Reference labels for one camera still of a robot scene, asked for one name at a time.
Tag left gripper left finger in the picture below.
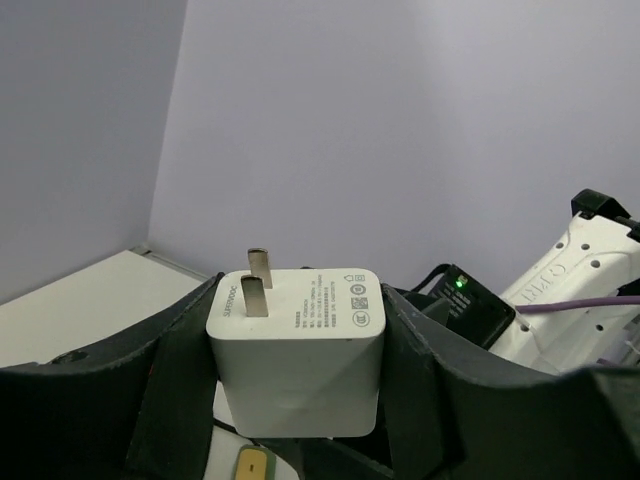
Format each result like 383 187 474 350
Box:
1 278 219 479

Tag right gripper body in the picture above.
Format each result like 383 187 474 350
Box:
404 264 515 348

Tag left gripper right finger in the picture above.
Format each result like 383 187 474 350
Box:
381 286 639 479

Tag white charger plug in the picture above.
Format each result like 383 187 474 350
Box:
206 248 386 438

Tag small orange plug adapter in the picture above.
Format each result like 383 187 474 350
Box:
230 445 276 480

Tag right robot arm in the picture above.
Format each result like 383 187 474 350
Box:
402 189 639 374

